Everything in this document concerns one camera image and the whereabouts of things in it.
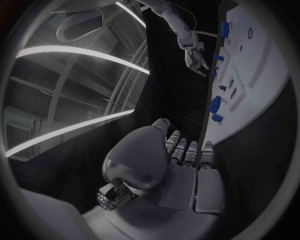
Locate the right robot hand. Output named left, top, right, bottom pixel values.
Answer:
left=184, top=48, right=211, bottom=78

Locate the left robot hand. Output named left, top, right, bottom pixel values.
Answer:
left=81, top=117, right=227, bottom=240

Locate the white task board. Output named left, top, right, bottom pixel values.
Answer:
left=200, top=3, right=291, bottom=151

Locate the blue block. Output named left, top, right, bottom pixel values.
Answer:
left=220, top=20, right=230, bottom=38

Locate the blue gear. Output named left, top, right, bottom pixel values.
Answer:
left=208, top=95, right=223, bottom=114

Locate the blue short cylinder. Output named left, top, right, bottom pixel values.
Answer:
left=210, top=113, right=225, bottom=124

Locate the white cable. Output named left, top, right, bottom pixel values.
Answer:
left=170, top=1, right=198, bottom=32

